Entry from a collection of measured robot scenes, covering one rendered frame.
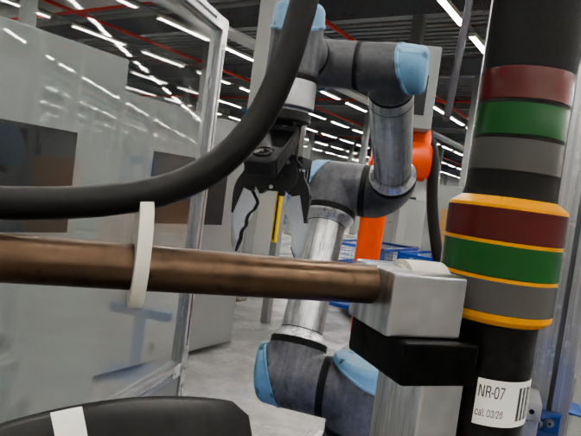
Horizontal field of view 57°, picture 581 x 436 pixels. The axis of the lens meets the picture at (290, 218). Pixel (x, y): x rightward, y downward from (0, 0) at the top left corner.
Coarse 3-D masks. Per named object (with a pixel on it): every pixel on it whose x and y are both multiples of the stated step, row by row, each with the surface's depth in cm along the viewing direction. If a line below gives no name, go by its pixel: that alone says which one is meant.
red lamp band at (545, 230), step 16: (448, 208) 21; (464, 208) 20; (480, 208) 19; (496, 208) 19; (448, 224) 21; (464, 224) 20; (480, 224) 19; (496, 224) 19; (512, 224) 19; (528, 224) 19; (544, 224) 19; (560, 224) 19; (512, 240) 19; (528, 240) 19; (544, 240) 19; (560, 240) 19
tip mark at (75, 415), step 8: (72, 408) 31; (80, 408) 31; (56, 416) 30; (64, 416) 30; (72, 416) 30; (80, 416) 31; (56, 424) 30; (64, 424) 30; (72, 424) 30; (80, 424) 30; (56, 432) 29; (64, 432) 30; (72, 432) 30; (80, 432) 30
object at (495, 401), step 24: (480, 336) 19; (504, 336) 19; (528, 336) 19; (480, 360) 19; (504, 360) 19; (528, 360) 20; (480, 384) 19; (504, 384) 19; (528, 384) 20; (480, 408) 19; (504, 408) 19; (456, 432) 20; (480, 432) 19; (504, 432) 19
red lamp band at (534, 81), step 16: (480, 80) 21; (496, 80) 20; (512, 80) 19; (528, 80) 19; (544, 80) 19; (560, 80) 19; (480, 96) 20; (496, 96) 20; (512, 96) 19; (528, 96) 19; (544, 96) 19; (560, 96) 19
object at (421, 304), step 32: (384, 288) 18; (416, 288) 18; (448, 288) 18; (384, 320) 18; (416, 320) 18; (448, 320) 18; (384, 352) 19; (416, 352) 18; (448, 352) 18; (384, 384) 21; (416, 384) 18; (448, 384) 18; (384, 416) 20; (416, 416) 19; (448, 416) 19
